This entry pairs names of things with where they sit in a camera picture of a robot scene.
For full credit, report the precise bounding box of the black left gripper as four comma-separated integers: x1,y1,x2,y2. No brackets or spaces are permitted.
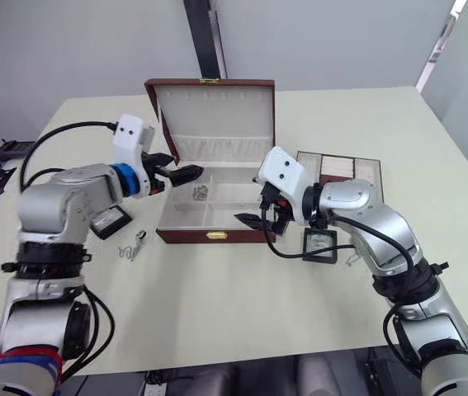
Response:
140,153,206,196

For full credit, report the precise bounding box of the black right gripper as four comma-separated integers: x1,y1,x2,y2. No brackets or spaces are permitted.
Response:
233,184,297,238

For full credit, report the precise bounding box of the brown white-lined jewelry tray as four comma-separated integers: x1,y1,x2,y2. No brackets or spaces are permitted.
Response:
295,150,385,196

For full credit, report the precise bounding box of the black square display case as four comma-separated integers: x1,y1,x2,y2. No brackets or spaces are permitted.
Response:
301,228,338,265
90,205,132,241

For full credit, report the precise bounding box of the brown wooden jewelry box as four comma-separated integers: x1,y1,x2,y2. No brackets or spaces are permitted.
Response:
144,78,278,245

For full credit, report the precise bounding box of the dark vertical pillar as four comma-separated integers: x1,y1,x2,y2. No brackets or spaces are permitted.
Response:
182,0,229,82

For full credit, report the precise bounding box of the black desk device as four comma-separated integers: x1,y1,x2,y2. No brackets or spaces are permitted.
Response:
0,139,36,161

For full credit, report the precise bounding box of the white power strip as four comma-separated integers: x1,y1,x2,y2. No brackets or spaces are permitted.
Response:
144,370,168,396

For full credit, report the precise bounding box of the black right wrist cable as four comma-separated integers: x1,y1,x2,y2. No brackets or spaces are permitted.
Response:
260,191,420,276

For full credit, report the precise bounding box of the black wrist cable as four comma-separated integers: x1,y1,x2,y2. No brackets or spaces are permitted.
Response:
260,191,420,276
19,120,119,193

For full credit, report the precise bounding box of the silver chain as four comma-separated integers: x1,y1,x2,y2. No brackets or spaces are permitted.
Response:
190,184,212,203
117,229,149,263

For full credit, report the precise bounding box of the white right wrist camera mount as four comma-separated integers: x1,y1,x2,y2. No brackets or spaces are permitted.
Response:
258,145,311,227

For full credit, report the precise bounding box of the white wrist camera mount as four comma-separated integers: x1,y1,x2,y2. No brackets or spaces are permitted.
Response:
258,145,311,227
113,114,155,197

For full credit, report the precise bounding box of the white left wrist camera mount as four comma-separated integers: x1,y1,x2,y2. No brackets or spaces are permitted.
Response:
113,114,155,197

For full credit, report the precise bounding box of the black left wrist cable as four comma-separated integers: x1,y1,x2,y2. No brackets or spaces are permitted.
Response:
19,120,119,193

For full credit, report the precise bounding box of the black right elbow cable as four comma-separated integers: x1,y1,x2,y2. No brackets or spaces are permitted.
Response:
382,307,424,377

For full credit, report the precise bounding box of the black elbow cable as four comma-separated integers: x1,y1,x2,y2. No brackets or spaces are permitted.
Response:
382,307,424,377
60,287,116,384

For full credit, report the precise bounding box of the black left elbow cable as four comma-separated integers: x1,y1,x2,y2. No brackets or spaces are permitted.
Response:
60,287,116,384

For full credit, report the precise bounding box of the red arm strap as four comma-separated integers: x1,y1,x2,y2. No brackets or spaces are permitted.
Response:
0,347,64,366

